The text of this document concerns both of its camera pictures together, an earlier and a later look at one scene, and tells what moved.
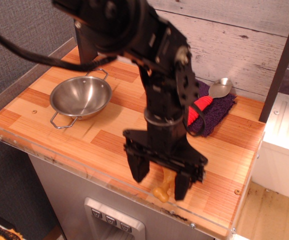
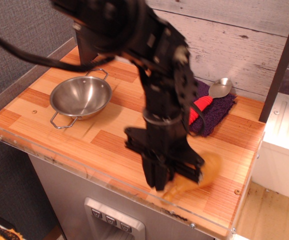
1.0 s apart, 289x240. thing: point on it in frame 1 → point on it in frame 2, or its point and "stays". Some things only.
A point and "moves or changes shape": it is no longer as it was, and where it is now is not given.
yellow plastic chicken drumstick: [169, 178] moves or changes shape
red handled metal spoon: [220, 88] stays
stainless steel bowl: [79, 97] stays
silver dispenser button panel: [106, 221] stays
